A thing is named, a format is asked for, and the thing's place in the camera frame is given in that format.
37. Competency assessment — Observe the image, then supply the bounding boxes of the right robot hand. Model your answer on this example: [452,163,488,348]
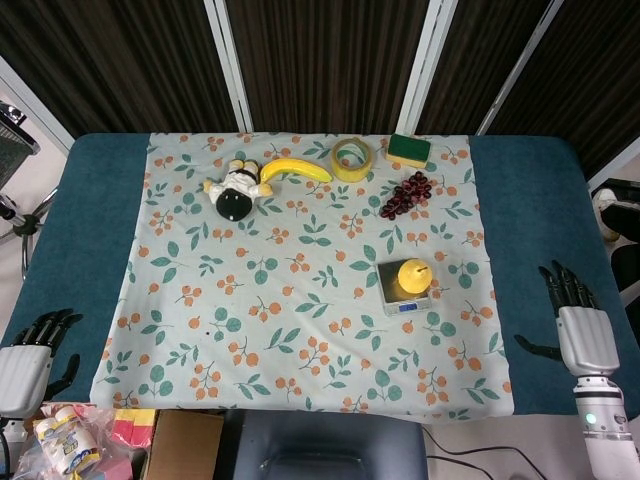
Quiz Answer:
[513,259,622,376]

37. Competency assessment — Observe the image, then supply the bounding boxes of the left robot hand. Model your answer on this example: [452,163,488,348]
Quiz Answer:
[0,308,84,419]

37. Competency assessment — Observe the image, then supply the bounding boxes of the yellow pear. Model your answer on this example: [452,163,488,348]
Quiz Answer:
[397,257,433,295]

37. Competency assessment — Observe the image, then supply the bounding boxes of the small digital scale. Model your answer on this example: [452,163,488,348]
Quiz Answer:
[376,258,432,317]

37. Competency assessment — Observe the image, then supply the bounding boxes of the plastic bag with bottles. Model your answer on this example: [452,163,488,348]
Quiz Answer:
[14,403,119,480]

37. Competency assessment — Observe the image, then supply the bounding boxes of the pink yellow sticky notes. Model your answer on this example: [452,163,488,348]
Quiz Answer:
[94,407,157,480]

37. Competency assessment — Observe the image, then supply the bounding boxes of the white shoe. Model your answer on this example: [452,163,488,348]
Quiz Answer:
[590,187,617,244]

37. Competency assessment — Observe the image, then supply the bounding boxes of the blue table cover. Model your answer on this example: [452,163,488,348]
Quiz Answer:
[0,131,640,420]

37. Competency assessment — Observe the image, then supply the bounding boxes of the brown cardboard box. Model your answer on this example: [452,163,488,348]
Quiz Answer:
[141,409,226,480]

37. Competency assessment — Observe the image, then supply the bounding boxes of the purple grape bunch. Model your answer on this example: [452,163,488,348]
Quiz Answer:
[379,170,434,220]

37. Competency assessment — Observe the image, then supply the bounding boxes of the green yellow sponge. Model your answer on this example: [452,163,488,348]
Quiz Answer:
[385,132,433,167]

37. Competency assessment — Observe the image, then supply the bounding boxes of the black white plush toy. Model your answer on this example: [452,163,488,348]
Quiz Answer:
[202,157,275,222]

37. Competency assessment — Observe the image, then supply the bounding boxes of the floral tablecloth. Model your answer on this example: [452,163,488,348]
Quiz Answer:
[88,130,517,420]

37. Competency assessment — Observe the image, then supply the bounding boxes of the dark blue chair back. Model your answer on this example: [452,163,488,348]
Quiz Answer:
[215,408,430,480]

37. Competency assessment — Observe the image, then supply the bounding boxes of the yellow tape roll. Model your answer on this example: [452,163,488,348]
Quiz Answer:
[331,136,374,184]

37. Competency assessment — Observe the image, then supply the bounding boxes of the yellow banana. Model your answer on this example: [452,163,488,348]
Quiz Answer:
[260,157,334,184]

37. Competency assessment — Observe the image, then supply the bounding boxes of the black cable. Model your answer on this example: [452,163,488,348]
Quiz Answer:
[422,424,554,480]

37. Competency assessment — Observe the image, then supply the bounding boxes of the white partition frame post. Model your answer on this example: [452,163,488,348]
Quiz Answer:
[396,0,460,135]
[202,0,255,132]
[474,0,566,136]

